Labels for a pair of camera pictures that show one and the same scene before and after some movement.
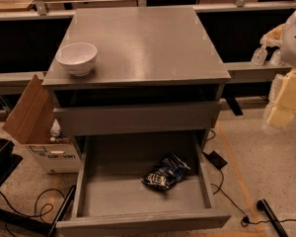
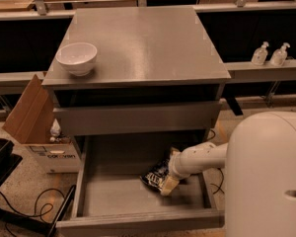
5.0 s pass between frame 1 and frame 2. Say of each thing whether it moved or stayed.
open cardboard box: stayed
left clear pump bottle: stayed
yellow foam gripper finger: moved
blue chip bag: stayed
